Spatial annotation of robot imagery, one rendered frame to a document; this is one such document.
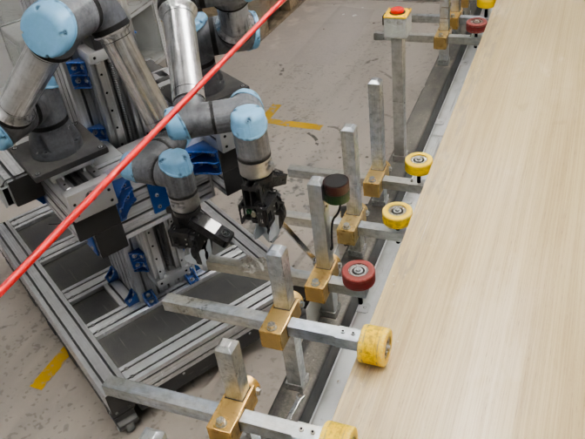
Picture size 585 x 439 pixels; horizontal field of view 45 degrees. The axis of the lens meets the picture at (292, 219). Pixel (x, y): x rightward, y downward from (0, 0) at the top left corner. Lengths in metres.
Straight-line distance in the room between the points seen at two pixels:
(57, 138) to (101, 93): 0.23
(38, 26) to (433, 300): 1.05
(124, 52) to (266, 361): 1.41
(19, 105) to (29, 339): 1.48
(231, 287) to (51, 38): 1.41
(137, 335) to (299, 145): 1.67
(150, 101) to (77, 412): 1.38
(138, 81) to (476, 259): 0.92
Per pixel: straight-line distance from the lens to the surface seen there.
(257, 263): 1.81
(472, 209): 1.90
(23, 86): 1.84
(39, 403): 2.90
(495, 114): 2.32
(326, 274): 1.76
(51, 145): 2.11
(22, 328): 3.23
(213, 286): 2.78
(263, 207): 1.58
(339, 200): 1.61
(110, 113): 2.26
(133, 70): 1.79
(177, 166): 1.69
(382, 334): 1.46
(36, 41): 1.69
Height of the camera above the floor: 2.05
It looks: 37 degrees down
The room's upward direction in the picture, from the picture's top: 8 degrees counter-clockwise
